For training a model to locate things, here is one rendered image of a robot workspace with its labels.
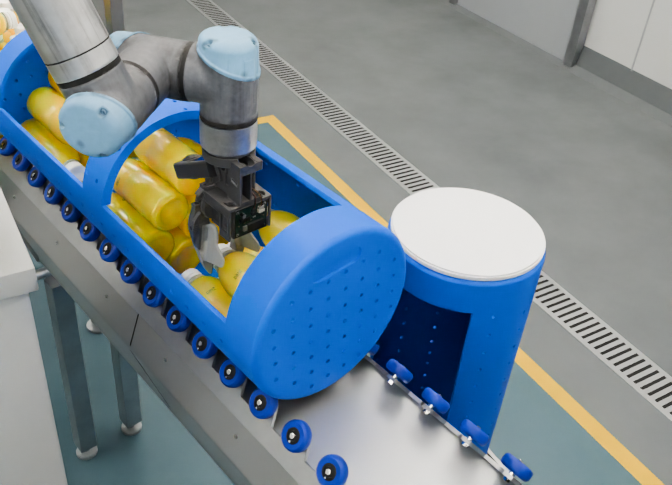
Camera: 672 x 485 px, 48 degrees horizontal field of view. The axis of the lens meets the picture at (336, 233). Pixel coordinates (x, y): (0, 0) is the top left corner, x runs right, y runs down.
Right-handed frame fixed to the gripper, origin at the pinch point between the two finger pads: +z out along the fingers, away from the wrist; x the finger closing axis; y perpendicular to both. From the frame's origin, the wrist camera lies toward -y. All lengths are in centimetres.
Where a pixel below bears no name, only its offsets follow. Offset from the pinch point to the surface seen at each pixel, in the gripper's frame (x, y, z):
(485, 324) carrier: 38.1, 24.2, 16.3
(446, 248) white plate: 37.2, 13.6, 6.0
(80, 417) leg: -2, -63, 93
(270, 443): -5.9, 20.9, 17.7
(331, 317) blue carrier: 4.7, 19.9, 0.0
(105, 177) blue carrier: -6.9, -21.1, -5.5
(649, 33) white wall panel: 361, -108, 71
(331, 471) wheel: -4.8, 32.3, 12.9
